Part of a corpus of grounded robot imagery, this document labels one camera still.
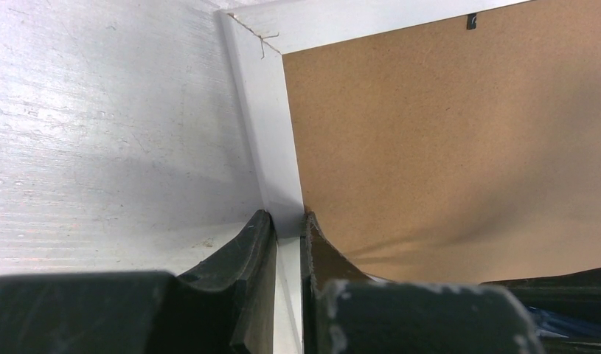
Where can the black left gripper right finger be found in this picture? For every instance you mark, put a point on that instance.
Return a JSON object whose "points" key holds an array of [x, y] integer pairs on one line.
{"points": [[346, 311]]}

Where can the white picture frame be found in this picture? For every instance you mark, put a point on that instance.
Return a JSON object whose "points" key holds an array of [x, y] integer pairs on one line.
{"points": [[258, 37]]}

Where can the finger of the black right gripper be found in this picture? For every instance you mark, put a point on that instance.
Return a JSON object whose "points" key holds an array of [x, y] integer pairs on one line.
{"points": [[576, 295]]}

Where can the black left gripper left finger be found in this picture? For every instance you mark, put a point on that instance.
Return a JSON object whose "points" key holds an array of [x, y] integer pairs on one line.
{"points": [[225, 304]]}

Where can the blue red screwdriver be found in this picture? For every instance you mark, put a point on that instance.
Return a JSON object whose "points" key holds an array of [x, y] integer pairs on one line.
{"points": [[555, 325]]}

